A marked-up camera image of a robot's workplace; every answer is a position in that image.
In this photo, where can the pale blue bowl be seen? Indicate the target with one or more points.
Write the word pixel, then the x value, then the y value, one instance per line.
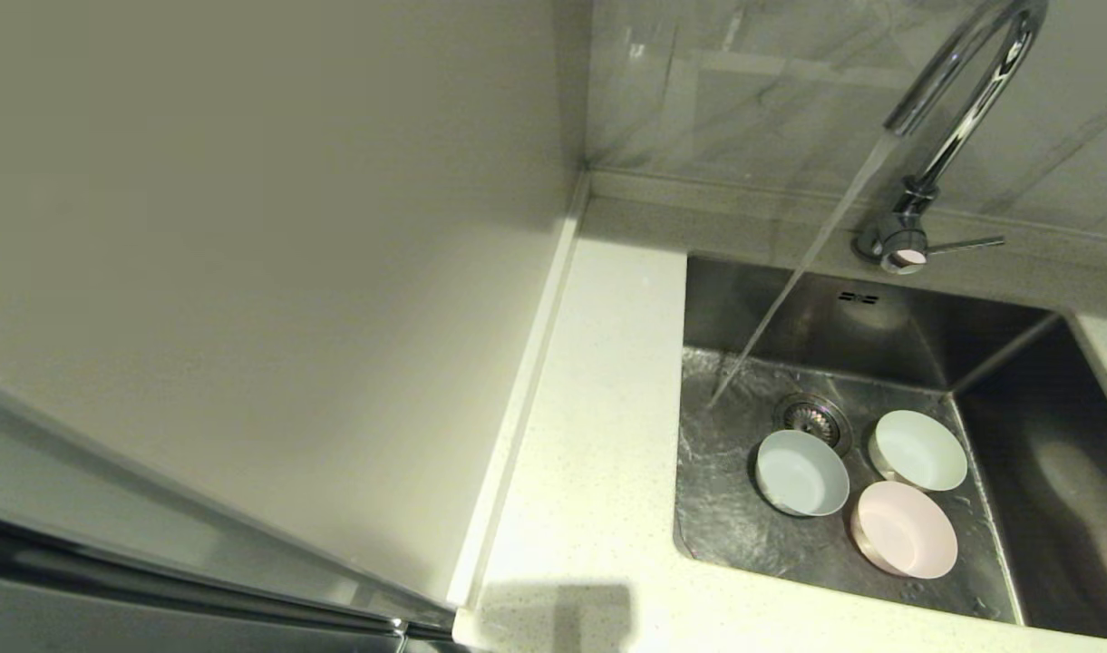
pixel 801 472

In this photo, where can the chrome faucet lever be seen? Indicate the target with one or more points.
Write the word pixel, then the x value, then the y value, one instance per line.
pixel 903 254

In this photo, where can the pale green bowl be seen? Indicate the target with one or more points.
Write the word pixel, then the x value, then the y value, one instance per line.
pixel 919 450

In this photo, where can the pale pink bowl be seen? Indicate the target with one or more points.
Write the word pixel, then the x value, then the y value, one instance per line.
pixel 907 531

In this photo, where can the stainless steel sink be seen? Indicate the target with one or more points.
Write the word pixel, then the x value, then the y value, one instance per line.
pixel 725 526

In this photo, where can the running water stream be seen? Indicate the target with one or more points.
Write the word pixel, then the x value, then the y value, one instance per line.
pixel 804 263

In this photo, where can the round metal drain strainer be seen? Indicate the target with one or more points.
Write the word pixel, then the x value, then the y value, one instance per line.
pixel 811 414

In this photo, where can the chrome gooseneck faucet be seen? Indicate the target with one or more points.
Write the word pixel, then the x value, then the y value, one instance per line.
pixel 975 100

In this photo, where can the stainless steel appliance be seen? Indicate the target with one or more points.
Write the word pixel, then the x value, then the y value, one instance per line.
pixel 109 562

